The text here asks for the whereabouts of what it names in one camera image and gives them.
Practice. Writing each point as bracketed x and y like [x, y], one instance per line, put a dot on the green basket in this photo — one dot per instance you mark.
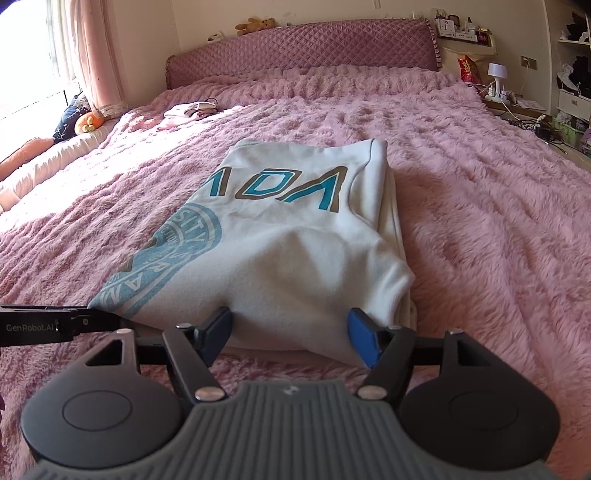
[570, 135]

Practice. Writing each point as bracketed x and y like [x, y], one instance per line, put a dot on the white sweatshirt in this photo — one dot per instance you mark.
[290, 238]

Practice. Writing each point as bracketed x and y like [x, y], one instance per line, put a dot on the white table lamp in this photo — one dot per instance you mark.
[498, 73]

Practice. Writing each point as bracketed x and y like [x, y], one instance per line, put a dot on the white desk calendar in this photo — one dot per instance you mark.
[446, 27]

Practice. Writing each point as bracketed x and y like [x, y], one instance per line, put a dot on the pink curtain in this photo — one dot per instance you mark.
[83, 49]

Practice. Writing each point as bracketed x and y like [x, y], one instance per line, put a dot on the navy blue pillow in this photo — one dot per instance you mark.
[65, 129]

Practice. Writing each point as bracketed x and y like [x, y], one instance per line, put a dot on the brown teddy bear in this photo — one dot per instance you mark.
[254, 25]

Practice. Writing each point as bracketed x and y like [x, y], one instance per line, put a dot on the folded clothes pile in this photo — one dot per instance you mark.
[194, 110]

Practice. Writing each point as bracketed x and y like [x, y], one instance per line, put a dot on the purple quilted headboard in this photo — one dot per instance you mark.
[399, 43]

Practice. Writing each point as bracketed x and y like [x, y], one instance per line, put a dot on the red snack bag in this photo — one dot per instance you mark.
[469, 72]

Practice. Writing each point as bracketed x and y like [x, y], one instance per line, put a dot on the white window seat cushion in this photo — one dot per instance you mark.
[44, 166]

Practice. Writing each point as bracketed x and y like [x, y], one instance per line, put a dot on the orange plush toy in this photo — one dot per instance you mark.
[88, 122]

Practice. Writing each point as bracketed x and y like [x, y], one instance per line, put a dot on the pink fluffy bed blanket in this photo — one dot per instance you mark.
[496, 225]

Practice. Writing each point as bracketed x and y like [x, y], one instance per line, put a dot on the white power strip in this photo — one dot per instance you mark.
[503, 98]

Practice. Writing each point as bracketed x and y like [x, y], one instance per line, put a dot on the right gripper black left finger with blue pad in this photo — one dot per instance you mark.
[168, 369]

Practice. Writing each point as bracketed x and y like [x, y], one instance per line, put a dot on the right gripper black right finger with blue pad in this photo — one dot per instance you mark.
[392, 354]

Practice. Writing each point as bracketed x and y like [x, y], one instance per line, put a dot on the white open shelf unit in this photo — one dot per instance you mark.
[568, 39]

